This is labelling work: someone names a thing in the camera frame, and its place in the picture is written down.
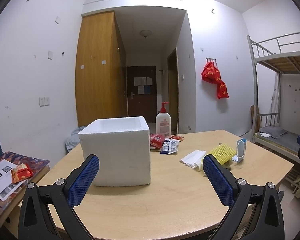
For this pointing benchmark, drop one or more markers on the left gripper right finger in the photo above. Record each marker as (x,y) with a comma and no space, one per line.
(266,220)

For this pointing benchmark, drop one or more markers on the patterned side table cloth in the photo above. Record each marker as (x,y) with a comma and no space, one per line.
(40,168)

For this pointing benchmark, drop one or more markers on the yellow foam fruit net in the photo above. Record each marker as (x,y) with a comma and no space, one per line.
(223,153)

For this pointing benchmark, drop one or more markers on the grey pillow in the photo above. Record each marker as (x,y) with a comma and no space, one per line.
(274,131)

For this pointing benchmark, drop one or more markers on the wooden table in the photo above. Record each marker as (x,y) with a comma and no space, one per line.
(179,203)

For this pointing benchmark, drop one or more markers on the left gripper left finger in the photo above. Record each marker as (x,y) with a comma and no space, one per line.
(36,221)

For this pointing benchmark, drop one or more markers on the red orange snack bag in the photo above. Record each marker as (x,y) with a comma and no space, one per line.
(21,173)

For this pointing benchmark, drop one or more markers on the ceiling lamp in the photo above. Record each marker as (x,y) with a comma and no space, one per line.
(145,33)

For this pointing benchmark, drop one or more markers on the white cloth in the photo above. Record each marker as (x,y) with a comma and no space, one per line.
(194,160)

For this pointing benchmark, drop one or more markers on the dark wooden door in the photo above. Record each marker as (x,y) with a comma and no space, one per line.
(142,92)

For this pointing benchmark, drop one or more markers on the white styrofoam box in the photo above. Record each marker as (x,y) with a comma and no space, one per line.
(123,149)

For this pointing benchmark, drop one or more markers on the red snack packet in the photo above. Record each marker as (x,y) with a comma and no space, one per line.
(156,141)

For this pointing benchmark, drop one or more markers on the blue surgical mask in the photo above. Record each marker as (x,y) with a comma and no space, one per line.
(240,150)

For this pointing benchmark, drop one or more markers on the wall switch pair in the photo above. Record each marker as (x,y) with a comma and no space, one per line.
(44,101)

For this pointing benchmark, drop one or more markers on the white printed paper sheet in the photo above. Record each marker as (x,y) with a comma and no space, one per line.
(7,187)

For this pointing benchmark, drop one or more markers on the white lotion pump bottle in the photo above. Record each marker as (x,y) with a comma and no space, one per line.
(163,121)

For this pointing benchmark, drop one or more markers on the metal bunk bed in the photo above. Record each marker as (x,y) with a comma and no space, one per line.
(283,59)

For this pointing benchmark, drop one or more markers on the red hanging bags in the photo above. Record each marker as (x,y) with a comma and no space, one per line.
(212,75)

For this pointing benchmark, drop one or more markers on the small orange snack packet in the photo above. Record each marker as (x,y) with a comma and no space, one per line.
(177,137)

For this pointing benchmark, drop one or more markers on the blue white sachet pack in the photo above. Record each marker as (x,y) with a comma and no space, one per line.
(170,146)

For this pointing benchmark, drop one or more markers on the light blue draped cloth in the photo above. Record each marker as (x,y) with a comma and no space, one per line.
(72,141)

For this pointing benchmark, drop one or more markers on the wooden wardrobe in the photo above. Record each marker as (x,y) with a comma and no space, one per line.
(100,75)

